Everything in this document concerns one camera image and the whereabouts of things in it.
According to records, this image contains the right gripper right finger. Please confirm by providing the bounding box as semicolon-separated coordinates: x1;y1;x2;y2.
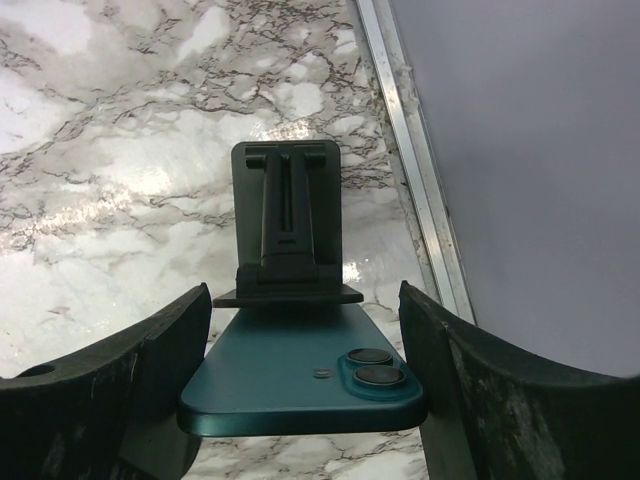
399;282;639;479

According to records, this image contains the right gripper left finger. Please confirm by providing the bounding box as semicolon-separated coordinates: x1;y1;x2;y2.
1;284;210;479

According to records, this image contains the teal-backed phone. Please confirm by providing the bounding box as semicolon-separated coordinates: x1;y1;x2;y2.
178;304;428;437

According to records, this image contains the black folding phone stand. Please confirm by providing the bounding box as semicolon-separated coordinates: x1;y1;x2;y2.
213;140;363;308

